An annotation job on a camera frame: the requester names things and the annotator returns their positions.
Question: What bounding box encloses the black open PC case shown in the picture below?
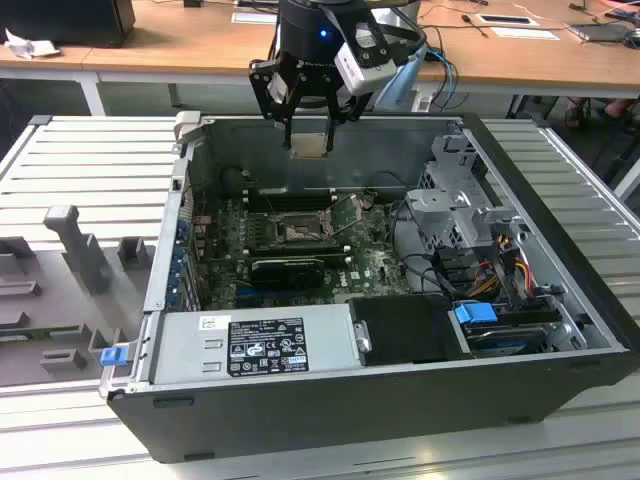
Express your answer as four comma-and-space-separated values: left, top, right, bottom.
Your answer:
98, 110, 640, 464

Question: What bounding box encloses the black box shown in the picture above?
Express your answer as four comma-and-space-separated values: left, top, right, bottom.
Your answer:
0, 0, 136, 50

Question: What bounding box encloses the black plastic shroud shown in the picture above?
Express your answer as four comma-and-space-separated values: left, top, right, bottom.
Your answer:
346, 294, 475, 367

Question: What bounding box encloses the black RAM slot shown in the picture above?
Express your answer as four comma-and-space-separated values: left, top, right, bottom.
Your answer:
242, 198, 337, 206
242, 193, 339, 200
242, 187, 339, 195
242, 203, 334, 212

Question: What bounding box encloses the desk cable port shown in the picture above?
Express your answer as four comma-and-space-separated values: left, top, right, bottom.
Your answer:
474, 13, 540, 26

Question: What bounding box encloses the black graphics card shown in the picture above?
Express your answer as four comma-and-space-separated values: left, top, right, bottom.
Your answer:
248, 257, 325, 292

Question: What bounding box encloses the red yellow wire bundle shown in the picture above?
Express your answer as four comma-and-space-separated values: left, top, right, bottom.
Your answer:
469, 249, 532, 300

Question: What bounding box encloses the green RAM stick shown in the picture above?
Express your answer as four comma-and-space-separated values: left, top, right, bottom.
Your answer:
0, 324, 81, 337

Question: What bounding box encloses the green motherboard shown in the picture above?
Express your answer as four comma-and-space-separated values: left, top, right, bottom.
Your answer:
192, 192, 419, 311

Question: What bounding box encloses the blue case latch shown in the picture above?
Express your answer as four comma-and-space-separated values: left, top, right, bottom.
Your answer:
99, 347, 126, 370

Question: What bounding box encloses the blue cable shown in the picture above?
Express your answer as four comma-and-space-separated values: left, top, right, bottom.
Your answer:
424, 47, 459, 109

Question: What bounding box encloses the metal socket cover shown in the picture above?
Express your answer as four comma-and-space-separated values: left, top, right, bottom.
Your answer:
324, 192, 375, 237

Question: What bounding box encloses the grey power supply unit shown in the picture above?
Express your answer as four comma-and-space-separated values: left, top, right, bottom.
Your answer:
148, 302, 365, 386

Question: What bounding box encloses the thick black cable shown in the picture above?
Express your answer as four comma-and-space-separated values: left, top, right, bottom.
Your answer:
388, 197, 451, 301

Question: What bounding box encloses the blue expansion slot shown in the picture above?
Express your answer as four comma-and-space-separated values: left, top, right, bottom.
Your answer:
233, 284, 266, 307

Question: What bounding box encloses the white paper sheet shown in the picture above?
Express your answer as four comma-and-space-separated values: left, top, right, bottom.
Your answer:
491, 25, 562, 42
231, 10, 279, 25

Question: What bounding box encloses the hard disk in blue carrier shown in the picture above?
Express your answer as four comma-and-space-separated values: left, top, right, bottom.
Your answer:
452, 302, 554, 359

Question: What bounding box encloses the silver topped CPU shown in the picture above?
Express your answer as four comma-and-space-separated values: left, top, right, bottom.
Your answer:
288, 132, 332, 161

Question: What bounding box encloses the dark notebook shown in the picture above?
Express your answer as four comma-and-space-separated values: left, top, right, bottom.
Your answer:
566, 22, 632, 44

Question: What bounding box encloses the CPU socket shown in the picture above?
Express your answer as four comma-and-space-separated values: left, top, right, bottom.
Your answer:
271, 208, 335, 248

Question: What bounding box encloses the small white wrist camera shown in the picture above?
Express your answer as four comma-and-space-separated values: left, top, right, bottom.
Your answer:
266, 73, 290, 104

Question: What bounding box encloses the person leg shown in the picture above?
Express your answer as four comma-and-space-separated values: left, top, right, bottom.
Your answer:
564, 97, 640, 132

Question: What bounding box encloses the crumpled white paper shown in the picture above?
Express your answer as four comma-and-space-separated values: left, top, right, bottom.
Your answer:
3, 27, 62, 60

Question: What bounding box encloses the metal drive cage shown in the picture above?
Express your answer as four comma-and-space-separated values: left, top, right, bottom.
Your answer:
403, 132, 532, 261

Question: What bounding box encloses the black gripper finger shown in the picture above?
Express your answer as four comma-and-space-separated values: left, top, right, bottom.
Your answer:
248, 58, 307, 152
322, 74, 375, 154

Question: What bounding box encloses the pale blue teach pendant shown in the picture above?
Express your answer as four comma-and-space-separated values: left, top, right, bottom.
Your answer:
374, 47, 427, 110

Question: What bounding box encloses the grey parts rack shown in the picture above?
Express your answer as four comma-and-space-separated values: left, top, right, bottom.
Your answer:
0, 203, 154, 387

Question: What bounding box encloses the wooden desk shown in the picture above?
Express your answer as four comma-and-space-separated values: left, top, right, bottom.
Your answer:
82, 0, 640, 117
0, 0, 151, 117

